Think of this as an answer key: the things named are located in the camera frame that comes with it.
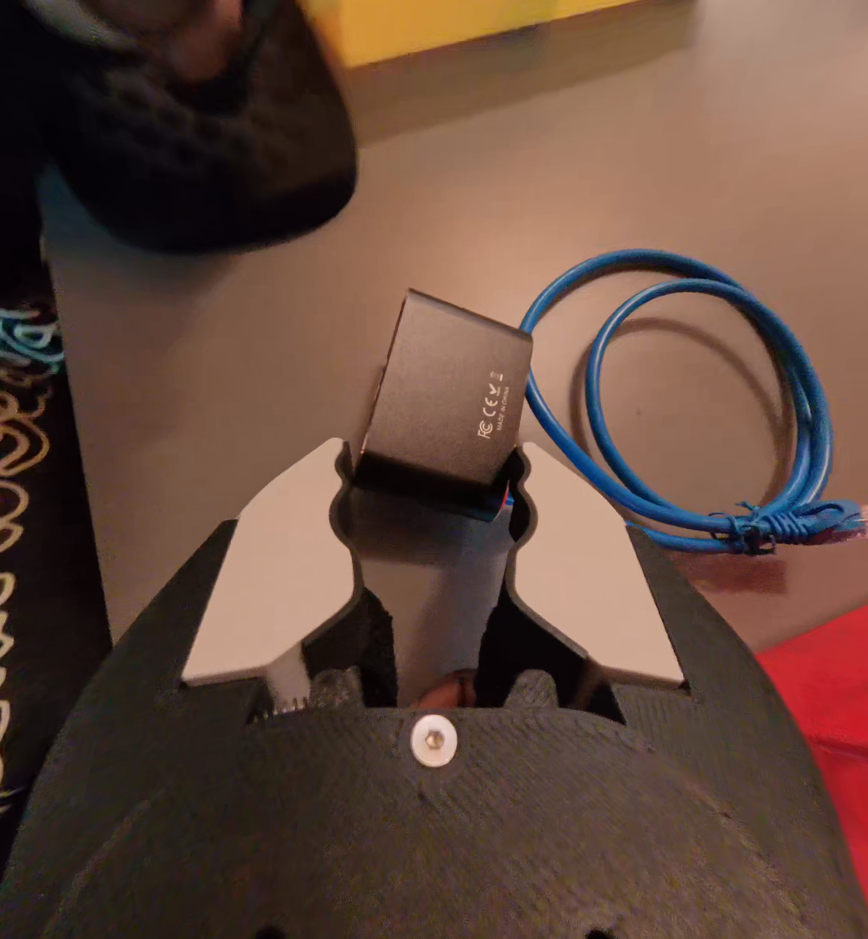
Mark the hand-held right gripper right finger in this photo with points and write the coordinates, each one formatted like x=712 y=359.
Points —
x=595 y=579

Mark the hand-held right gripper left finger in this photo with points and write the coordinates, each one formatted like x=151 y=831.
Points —
x=272 y=572

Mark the black ethernet switch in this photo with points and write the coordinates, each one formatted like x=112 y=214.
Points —
x=441 y=381

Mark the red plastic bin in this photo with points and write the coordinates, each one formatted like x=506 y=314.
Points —
x=845 y=733

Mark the yellow plastic bin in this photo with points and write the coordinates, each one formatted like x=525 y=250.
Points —
x=441 y=22

